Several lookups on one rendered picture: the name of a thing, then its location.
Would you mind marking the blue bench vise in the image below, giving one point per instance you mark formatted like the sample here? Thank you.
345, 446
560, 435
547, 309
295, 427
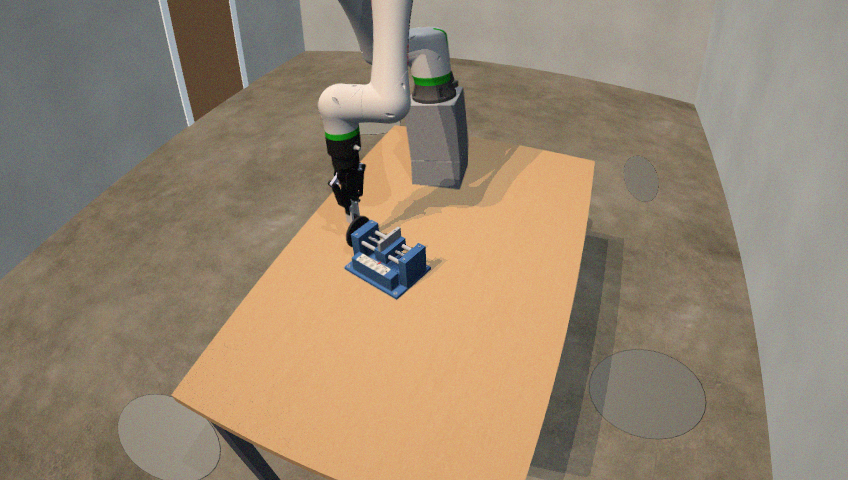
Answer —
384, 274

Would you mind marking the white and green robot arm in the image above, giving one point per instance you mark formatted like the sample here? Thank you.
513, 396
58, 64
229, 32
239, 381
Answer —
386, 99

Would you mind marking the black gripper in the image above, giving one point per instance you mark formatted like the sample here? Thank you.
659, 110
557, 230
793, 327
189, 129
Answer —
345, 169

